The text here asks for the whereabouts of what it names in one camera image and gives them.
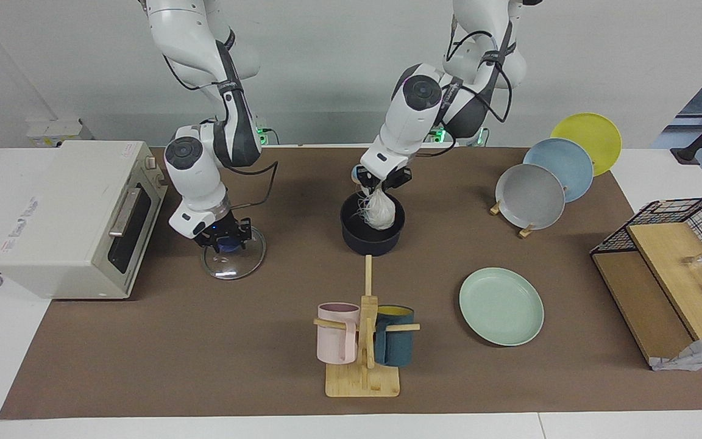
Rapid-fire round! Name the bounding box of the marble pattern bag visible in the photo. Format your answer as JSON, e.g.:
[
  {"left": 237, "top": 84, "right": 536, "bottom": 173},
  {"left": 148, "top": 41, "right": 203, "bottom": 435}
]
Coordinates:
[{"left": 649, "top": 332, "right": 702, "bottom": 372}]

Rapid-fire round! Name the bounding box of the grey plate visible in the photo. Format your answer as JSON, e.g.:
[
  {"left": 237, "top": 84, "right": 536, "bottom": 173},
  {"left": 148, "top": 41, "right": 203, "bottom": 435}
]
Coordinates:
[{"left": 495, "top": 163, "right": 566, "bottom": 231}]

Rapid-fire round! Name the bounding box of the pink mug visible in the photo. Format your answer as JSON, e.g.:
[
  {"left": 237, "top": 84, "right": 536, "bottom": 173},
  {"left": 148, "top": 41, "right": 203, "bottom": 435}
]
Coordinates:
[{"left": 316, "top": 302, "right": 361, "bottom": 365}]

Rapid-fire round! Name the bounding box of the white vermicelli bundle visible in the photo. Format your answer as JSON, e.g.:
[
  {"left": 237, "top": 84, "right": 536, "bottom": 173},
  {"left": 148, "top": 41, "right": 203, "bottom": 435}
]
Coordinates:
[{"left": 358, "top": 186, "right": 398, "bottom": 232}]

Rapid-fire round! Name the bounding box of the beige toaster oven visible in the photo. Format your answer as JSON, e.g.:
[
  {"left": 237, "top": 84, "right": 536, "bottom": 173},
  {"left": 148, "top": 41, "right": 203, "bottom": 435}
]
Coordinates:
[{"left": 0, "top": 140, "right": 168, "bottom": 301}]

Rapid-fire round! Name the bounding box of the wooden plate rack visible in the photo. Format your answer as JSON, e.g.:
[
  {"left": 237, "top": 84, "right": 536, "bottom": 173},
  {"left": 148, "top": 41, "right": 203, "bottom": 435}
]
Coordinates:
[{"left": 489, "top": 194, "right": 538, "bottom": 239}]

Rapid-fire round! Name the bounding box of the brown table mat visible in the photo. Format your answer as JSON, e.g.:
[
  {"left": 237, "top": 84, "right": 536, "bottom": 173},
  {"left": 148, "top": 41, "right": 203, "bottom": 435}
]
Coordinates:
[{"left": 0, "top": 146, "right": 702, "bottom": 420}]

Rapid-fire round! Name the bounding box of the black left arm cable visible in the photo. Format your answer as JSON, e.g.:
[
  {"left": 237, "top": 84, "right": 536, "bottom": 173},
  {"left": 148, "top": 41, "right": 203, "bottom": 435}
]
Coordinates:
[{"left": 446, "top": 23, "right": 514, "bottom": 157}]

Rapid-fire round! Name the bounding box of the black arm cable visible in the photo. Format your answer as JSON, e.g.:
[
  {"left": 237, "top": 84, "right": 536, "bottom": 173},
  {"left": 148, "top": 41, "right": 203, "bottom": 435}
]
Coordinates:
[
  {"left": 446, "top": 23, "right": 514, "bottom": 157},
  {"left": 163, "top": 39, "right": 280, "bottom": 212}
]

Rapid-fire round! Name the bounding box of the black pot purple handle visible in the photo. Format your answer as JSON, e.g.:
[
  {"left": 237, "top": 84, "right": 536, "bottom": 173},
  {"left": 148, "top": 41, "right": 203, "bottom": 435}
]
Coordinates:
[{"left": 339, "top": 191, "right": 406, "bottom": 257}]

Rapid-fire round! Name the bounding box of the yellow plate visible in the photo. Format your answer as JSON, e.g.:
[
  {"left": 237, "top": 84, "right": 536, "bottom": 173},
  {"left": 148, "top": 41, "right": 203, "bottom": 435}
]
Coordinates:
[{"left": 550, "top": 112, "right": 623, "bottom": 178}]

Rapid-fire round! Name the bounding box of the light blue plate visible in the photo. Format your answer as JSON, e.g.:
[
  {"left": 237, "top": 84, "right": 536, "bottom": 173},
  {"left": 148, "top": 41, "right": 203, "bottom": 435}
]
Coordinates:
[{"left": 522, "top": 138, "right": 595, "bottom": 204}]

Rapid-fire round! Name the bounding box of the dark teal mug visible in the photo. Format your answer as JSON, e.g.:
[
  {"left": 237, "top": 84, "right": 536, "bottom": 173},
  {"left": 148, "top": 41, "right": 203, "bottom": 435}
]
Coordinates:
[{"left": 374, "top": 305, "right": 416, "bottom": 368}]

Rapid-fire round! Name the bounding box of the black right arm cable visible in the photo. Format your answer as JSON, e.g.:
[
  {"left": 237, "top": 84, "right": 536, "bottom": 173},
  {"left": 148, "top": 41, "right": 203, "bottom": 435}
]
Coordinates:
[{"left": 163, "top": 39, "right": 280, "bottom": 212}]

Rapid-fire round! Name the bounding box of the green plate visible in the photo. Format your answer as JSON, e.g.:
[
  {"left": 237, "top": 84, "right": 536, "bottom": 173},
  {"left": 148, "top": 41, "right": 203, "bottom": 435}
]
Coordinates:
[{"left": 459, "top": 268, "right": 545, "bottom": 348}]

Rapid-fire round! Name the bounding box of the wooden mug tree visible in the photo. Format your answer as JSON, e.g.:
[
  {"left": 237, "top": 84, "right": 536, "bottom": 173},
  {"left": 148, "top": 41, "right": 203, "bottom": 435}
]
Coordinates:
[{"left": 313, "top": 255, "right": 420, "bottom": 399}]

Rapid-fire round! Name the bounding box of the wooden shelf wire basket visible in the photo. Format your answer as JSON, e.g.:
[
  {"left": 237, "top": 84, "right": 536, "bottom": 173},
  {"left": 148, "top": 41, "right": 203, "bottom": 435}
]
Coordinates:
[{"left": 590, "top": 196, "right": 702, "bottom": 371}]

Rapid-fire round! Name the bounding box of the glass lid blue knob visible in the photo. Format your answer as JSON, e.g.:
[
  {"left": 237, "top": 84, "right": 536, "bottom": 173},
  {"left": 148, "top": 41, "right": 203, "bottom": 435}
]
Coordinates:
[{"left": 202, "top": 225, "right": 267, "bottom": 281}]

